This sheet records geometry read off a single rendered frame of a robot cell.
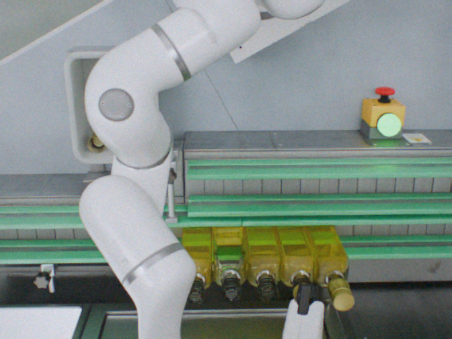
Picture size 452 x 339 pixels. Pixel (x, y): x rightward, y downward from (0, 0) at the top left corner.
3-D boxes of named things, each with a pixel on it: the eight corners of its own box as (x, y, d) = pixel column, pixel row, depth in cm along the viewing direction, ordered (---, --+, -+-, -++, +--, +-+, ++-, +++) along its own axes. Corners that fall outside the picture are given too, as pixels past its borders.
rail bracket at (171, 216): (167, 204, 110) (161, 234, 98) (163, 123, 104) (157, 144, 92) (181, 204, 110) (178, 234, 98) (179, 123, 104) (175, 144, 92)
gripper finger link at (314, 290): (315, 315, 80) (319, 289, 86) (317, 296, 79) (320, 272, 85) (293, 311, 81) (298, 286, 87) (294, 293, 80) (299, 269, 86)
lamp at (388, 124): (374, 134, 112) (379, 138, 109) (377, 112, 110) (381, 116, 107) (397, 133, 112) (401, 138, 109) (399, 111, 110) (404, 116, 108)
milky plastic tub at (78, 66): (83, 150, 119) (73, 164, 111) (72, 45, 111) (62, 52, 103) (163, 149, 119) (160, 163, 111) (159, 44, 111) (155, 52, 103)
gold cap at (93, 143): (84, 142, 112) (88, 135, 116) (94, 156, 113) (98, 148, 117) (98, 133, 111) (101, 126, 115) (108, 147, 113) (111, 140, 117)
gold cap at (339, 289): (344, 297, 91) (350, 313, 87) (324, 293, 91) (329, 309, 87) (352, 280, 90) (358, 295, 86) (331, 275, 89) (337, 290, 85)
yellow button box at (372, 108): (359, 128, 119) (368, 139, 112) (362, 95, 116) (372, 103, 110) (391, 128, 119) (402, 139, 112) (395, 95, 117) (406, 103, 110)
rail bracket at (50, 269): (52, 270, 115) (33, 307, 103) (49, 241, 113) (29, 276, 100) (72, 270, 116) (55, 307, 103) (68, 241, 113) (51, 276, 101)
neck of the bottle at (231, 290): (221, 286, 92) (222, 303, 88) (221, 270, 91) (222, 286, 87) (239, 285, 93) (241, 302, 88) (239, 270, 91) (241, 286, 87)
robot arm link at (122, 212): (229, 198, 63) (238, 220, 78) (130, 66, 69) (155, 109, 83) (113, 283, 62) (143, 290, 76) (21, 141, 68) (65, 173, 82)
